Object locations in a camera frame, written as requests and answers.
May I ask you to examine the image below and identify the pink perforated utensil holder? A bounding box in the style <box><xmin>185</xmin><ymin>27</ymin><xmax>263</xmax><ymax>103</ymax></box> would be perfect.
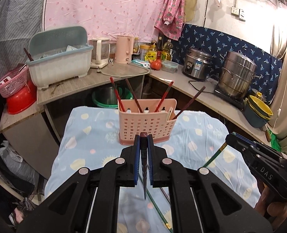
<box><xmin>118</xmin><ymin>98</ymin><xmax>177</xmax><ymax>145</ymax></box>

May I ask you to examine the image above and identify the green chopstick gold band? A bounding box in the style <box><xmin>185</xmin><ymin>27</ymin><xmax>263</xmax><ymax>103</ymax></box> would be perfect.
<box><xmin>138</xmin><ymin>174</ymin><xmax>173</xmax><ymax>231</ymax></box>

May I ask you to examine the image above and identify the dark maroon chopstick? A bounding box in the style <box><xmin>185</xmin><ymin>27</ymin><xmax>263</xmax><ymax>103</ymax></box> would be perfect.
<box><xmin>125</xmin><ymin>78</ymin><xmax>143</xmax><ymax>113</ymax></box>

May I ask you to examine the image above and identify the dark green chopstick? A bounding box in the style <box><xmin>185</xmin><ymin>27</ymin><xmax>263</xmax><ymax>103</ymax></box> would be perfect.
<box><xmin>203</xmin><ymin>142</ymin><xmax>227</xmax><ymax>167</ymax></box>

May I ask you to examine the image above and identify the bright red chopstick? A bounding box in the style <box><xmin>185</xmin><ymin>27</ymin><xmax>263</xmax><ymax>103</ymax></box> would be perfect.
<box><xmin>110</xmin><ymin>77</ymin><xmax>125</xmax><ymax>112</ymax></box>

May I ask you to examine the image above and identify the dark purple chopstick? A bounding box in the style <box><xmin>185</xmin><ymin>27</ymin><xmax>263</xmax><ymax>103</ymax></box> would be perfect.
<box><xmin>173</xmin><ymin>86</ymin><xmax>205</xmax><ymax>120</ymax></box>

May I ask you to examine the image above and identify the brown chopstick gold band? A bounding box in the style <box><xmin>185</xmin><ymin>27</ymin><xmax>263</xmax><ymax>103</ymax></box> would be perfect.
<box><xmin>160</xmin><ymin>187</ymin><xmax>170</xmax><ymax>204</ymax></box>

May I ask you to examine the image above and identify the person's right hand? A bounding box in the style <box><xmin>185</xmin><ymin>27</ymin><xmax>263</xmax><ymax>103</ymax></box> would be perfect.
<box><xmin>255</xmin><ymin>187</ymin><xmax>287</xmax><ymax>230</ymax></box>

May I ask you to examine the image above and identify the light blue patterned tablecloth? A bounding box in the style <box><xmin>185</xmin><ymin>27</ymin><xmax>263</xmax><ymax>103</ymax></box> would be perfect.
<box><xmin>44</xmin><ymin>106</ymin><xmax>261</xmax><ymax>233</ymax></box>

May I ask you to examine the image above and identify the green plastic basin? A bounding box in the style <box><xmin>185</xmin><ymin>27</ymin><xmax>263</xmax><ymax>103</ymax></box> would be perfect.
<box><xmin>92</xmin><ymin>86</ymin><xmax>133</xmax><ymax>109</ymax></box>

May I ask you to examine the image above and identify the yellow bowl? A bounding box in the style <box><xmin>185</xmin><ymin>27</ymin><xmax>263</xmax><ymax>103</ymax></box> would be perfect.
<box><xmin>247</xmin><ymin>96</ymin><xmax>273</xmax><ymax>120</ymax></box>

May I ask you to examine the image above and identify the black induction cooker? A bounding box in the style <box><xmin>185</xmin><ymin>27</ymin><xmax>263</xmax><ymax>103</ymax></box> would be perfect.
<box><xmin>213</xmin><ymin>86</ymin><xmax>245</xmax><ymax>110</ymax></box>

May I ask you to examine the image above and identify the wet wipes pack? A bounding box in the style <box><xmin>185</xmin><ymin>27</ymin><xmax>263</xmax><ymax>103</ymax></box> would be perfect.
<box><xmin>131</xmin><ymin>59</ymin><xmax>151</xmax><ymax>69</ymax></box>

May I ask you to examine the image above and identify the red tomato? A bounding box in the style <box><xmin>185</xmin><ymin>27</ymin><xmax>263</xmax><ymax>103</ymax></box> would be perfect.
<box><xmin>150</xmin><ymin>59</ymin><xmax>162</xmax><ymax>70</ymax></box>

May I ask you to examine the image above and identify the clear food container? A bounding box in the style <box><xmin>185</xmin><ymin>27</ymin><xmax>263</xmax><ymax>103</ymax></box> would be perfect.
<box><xmin>161</xmin><ymin>60</ymin><xmax>179</xmax><ymax>73</ymax></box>

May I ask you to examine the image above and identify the yellow seasoning bag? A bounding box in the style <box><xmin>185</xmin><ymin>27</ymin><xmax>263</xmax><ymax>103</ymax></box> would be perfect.
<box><xmin>144</xmin><ymin>50</ymin><xmax>157</xmax><ymax>62</ymax></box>

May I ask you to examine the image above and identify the pink electric kettle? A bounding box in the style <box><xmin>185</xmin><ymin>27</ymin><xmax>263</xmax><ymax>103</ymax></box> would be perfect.
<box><xmin>114</xmin><ymin>35</ymin><xmax>134</xmax><ymax>64</ymax></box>

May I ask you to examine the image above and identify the cooking oil bottle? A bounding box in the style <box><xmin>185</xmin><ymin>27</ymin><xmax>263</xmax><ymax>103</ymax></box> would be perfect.
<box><xmin>161</xmin><ymin>39</ymin><xmax>173</xmax><ymax>61</ymax></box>

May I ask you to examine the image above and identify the navy floral backsplash cloth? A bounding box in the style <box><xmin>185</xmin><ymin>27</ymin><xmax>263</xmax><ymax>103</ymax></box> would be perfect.
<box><xmin>171</xmin><ymin>24</ymin><xmax>284</xmax><ymax>105</ymax></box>

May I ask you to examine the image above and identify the silver rice cooker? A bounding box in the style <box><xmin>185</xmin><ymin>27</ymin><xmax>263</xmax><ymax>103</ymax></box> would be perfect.
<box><xmin>182</xmin><ymin>48</ymin><xmax>212</xmax><ymax>81</ymax></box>

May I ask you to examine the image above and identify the stainless steel steamer pot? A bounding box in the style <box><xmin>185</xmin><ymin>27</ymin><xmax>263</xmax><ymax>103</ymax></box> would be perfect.
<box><xmin>217</xmin><ymin>51</ymin><xmax>257</xmax><ymax>100</ymax></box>

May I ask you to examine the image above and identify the white glass kettle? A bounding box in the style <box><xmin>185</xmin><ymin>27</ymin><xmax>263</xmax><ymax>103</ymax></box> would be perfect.
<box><xmin>88</xmin><ymin>37</ymin><xmax>110</xmax><ymax>69</ymax></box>

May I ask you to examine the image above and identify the red plastic basin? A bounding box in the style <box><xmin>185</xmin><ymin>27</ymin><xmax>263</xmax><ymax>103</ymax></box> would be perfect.
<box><xmin>6</xmin><ymin>81</ymin><xmax>37</xmax><ymax>115</ymax></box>

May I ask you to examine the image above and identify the dish drainer box with lid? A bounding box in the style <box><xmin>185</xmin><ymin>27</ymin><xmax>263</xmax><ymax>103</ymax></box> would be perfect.
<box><xmin>27</xmin><ymin>26</ymin><xmax>93</xmax><ymax>90</ymax></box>

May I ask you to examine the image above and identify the pink floral apron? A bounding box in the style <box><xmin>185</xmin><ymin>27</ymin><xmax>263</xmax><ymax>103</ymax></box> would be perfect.
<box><xmin>154</xmin><ymin>0</ymin><xmax>186</xmax><ymax>41</ymax></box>

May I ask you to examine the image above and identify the pink plastic basket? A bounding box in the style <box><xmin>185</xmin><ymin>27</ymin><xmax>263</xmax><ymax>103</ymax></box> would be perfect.
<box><xmin>0</xmin><ymin>66</ymin><xmax>29</xmax><ymax>98</ymax></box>

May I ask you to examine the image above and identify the pink dotted curtain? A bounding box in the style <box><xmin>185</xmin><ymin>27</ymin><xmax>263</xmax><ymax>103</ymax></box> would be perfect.
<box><xmin>42</xmin><ymin>0</ymin><xmax>163</xmax><ymax>42</ymax></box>

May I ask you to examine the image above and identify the grey striped curtain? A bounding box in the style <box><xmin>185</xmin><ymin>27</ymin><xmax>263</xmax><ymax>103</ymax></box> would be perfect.
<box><xmin>0</xmin><ymin>0</ymin><xmax>44</xmax><ymax>78</ymax></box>

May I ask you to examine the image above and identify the wall power socket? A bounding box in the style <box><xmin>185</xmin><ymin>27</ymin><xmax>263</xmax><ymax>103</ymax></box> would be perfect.
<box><xmin>231</xmin><ymin>6</ymin><xmax>240</xmax><ymax>16</ymax></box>

